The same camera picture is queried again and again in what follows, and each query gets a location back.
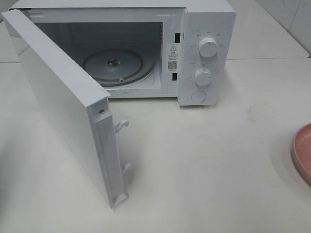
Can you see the round white door button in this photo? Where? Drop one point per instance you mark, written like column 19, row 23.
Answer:
column 198, row 96

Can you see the white microwave knob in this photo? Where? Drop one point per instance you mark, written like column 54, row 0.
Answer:
column 202, row 77
column 208, row 46

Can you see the white microwave door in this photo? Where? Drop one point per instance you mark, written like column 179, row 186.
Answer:
column 75, row 104

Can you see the pink round plate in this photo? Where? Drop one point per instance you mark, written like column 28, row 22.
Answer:
column 301, row 153

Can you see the white microwave oven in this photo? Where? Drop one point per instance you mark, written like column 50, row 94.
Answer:
column 131, row 48

